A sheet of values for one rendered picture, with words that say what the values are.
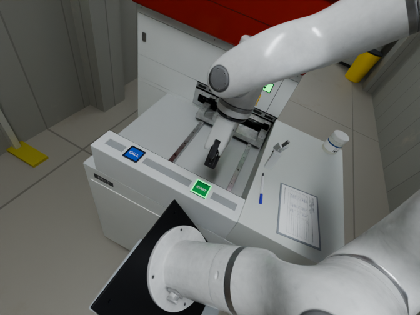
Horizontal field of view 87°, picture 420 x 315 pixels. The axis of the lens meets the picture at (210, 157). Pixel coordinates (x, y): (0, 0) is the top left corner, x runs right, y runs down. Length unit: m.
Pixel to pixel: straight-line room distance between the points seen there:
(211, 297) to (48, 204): 1.57
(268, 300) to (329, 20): 0.42
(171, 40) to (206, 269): 1.02
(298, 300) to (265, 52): 0.34
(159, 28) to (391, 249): 1.16
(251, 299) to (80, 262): 1.38
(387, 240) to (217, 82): 0.35
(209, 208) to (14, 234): 1.39
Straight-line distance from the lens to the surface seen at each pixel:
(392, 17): 0.42
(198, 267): 0.48
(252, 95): 0.49
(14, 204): 1.98
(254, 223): 0.74
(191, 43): 1.16
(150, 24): 1.26
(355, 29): 0.42
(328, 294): 0.30
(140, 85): 1.44
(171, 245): 0.57
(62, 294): 1.65
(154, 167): 0.78
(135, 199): 0.94
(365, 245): 0.43
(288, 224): 0.79
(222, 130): 0.51
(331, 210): 0.94
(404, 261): 0.41
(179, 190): 0.73
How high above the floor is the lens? 1.57
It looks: 47 degrees down
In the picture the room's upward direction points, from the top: 20 degrees clockwise
